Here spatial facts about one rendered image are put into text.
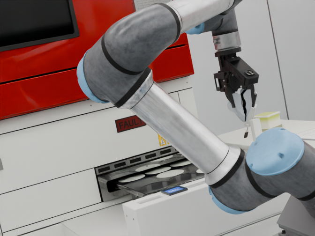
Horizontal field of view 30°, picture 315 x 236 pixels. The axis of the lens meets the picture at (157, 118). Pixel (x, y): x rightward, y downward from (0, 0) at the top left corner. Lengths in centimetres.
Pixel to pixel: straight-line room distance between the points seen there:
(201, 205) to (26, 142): 72
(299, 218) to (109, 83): 57
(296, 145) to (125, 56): 41
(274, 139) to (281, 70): 306
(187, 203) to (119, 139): 64
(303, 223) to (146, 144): 89
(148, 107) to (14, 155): 85
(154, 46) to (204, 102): 279
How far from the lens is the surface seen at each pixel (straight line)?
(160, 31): 122
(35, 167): 208
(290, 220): 151
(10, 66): 200
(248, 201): 137
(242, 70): 163
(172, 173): 212
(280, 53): 434
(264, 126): 217
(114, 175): 215
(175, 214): 157
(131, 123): 217
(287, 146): 127
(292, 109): 439
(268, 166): 127
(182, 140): 132
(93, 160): 213
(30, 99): 201
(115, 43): 121
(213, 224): 164
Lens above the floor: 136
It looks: 7 degrees down
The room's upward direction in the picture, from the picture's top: 12 degrees counter-clockwise
